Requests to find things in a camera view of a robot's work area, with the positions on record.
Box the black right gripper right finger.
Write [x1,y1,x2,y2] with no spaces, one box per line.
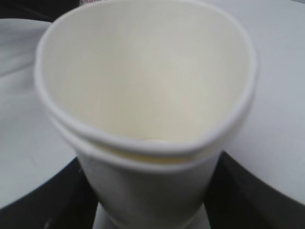
[204,152,305,229]

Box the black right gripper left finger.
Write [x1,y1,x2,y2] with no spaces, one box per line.
[0,159,98,229]

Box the white paper cup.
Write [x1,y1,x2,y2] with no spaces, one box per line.
[34,0,259,229]

